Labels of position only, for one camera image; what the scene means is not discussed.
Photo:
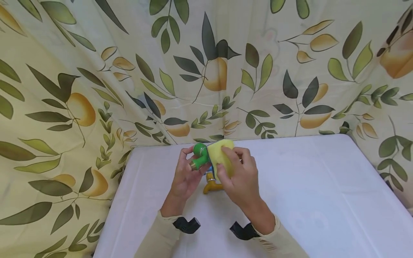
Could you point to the person's right middle finger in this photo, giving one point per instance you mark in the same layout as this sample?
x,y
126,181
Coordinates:
x,y
242,152

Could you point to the green plastic tap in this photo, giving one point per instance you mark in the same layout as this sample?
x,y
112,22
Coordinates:
x,y
201,156

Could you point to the person's left hand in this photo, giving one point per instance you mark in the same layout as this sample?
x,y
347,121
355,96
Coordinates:
x,y
184,182

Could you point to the yellow plastic tap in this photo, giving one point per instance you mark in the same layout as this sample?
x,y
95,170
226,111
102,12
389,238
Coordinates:
x,y
211,184

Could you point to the person's right hand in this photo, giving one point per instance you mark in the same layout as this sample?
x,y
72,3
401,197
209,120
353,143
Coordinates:
x,y
242,182

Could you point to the person's right index finger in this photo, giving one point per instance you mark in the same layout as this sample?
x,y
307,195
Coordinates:
x,y
229,154

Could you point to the person's left forearm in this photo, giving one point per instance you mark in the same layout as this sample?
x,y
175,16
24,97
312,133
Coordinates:
x,y
161,238

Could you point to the person's left index finger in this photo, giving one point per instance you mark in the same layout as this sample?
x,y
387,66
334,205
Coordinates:
x,y
186,152

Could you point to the black wrist band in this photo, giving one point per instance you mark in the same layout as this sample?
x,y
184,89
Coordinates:
x,y
242,231
187,225

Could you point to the person's right ring finger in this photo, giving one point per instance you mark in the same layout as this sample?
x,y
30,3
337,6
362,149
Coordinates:
x,y
253,161

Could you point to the person's left thumb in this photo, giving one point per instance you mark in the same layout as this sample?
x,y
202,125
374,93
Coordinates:
x,y
204,173

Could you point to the yellow sponge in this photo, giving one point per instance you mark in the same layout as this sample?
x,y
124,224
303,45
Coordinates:
x,y
222,157

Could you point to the person's right thumb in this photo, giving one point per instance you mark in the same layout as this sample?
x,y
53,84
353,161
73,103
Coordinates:
x,y
222,173

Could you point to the person's right forearm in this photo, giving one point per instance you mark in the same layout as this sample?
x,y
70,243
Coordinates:
x,y
282,243

